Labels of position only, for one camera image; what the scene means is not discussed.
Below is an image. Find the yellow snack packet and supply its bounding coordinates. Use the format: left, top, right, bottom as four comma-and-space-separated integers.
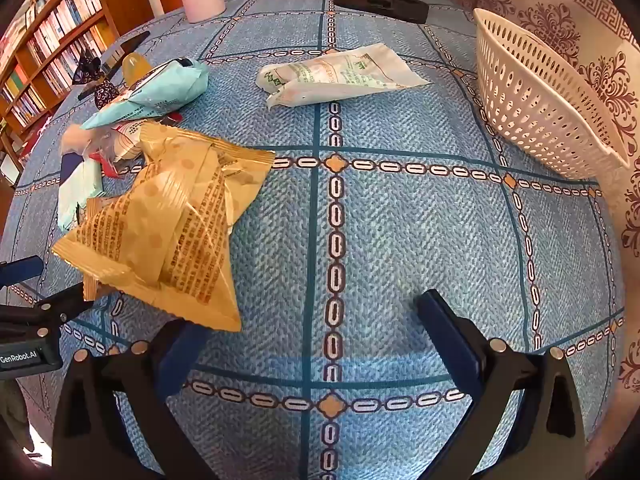
51, 121, 277, 332

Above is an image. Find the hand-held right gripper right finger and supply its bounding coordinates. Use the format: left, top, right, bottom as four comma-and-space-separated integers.
415, 289, 588, 480

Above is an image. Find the wooden bookshelf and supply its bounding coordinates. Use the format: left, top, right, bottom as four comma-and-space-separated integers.
0, 0, 121, 171

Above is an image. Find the yellow jelly cup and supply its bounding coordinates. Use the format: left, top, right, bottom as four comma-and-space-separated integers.
122, 52, 151, 86

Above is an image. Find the navy and mint snack packet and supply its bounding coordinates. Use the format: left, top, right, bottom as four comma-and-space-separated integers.
56, 152, 104, 233

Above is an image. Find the white plastic basket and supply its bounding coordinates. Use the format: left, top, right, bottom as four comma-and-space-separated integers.
472, 7, 632, 181

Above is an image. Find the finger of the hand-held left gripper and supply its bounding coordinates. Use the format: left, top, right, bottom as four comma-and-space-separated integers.
0, 282, 96, 340
0, 256, 43, 288

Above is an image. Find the blue patterned tablecloth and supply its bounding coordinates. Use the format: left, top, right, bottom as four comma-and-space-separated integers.
0, 0, 628, 480

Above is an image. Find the orange teal snack bag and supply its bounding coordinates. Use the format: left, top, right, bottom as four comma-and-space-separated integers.
80, 57, 210, 130

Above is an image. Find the clear red-edged snack packet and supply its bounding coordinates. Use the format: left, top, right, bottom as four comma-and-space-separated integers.
62, 122, 146, 178

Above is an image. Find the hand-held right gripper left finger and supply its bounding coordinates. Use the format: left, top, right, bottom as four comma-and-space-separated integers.
52, 317, 216, 480

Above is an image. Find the white and green snack packet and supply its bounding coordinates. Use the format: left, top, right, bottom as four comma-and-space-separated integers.
256, 44, 433, 110

